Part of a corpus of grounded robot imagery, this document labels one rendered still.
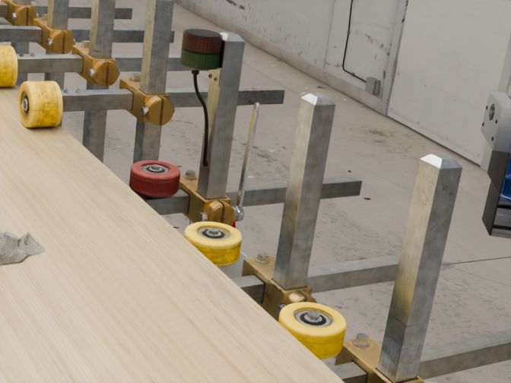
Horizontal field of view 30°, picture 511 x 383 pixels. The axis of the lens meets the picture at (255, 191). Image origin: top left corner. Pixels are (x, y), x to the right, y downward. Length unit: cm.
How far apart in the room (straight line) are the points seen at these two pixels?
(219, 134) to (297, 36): 491
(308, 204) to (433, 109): 393
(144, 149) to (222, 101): 30
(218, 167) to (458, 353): 49
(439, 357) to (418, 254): 22
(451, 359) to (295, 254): 25
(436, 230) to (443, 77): 407
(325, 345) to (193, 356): 16
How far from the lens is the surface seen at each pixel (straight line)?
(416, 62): 535
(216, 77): 148
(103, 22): 192
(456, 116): 508
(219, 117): 149
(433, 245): 112
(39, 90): 167
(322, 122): 128
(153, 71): 170
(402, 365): 118
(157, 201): 154
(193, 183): 159
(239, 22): 714
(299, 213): 131
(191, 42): 143
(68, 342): 104
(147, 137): 174
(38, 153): 158
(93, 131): 198
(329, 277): 145
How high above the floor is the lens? 143
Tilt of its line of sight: 21 degrees down
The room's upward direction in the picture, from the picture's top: 8 degrees clockwise
